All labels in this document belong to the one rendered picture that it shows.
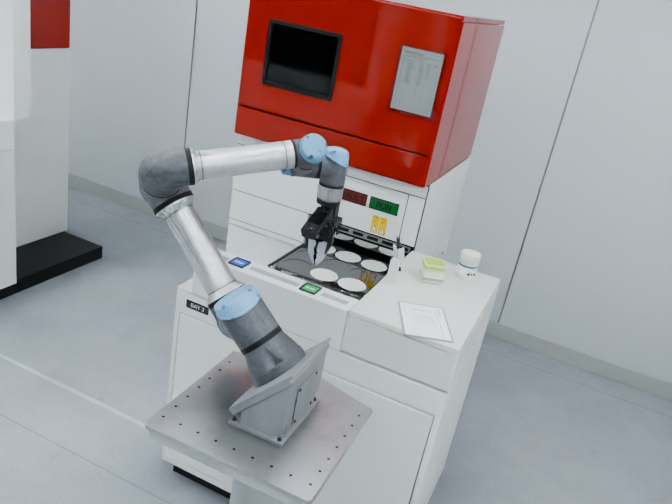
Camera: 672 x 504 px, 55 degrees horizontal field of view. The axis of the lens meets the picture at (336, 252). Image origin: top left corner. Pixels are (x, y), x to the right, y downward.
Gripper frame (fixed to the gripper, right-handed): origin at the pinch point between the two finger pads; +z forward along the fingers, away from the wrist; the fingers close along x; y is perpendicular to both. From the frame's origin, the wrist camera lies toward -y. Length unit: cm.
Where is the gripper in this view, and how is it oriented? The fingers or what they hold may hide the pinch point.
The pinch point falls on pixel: (314, 261)
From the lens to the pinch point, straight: 198.7
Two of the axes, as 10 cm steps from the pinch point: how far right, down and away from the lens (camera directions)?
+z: -1.7, 9.1, 3.8
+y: 4.3, -2.8, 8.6
